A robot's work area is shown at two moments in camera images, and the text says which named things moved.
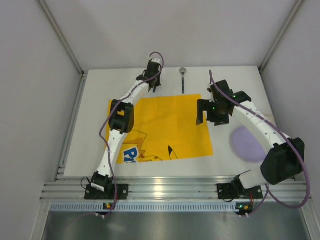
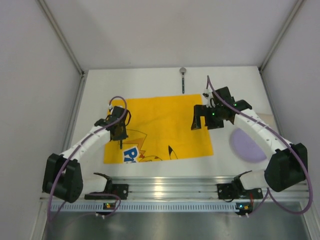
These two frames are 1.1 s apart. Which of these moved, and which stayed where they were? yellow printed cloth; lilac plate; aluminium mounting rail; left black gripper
Moved: left black gripper
Stayed: yellow printed cloth; lilac plate; aluminium mounting rail
